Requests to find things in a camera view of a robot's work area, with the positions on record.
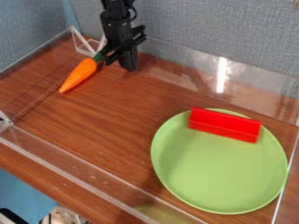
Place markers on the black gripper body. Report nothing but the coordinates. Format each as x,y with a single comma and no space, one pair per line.
122,36

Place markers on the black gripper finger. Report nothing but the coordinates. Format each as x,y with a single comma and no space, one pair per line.
129,59

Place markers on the orange toy carrot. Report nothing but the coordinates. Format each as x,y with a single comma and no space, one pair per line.
82,72

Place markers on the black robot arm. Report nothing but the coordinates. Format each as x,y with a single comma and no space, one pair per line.
120,9

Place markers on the green round plate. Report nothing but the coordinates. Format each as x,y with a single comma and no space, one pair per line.
216,173

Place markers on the red rectangular block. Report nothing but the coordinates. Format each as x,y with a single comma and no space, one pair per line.
226,125

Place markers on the clear acrylic barrier wall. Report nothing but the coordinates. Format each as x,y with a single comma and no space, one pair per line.
80,144

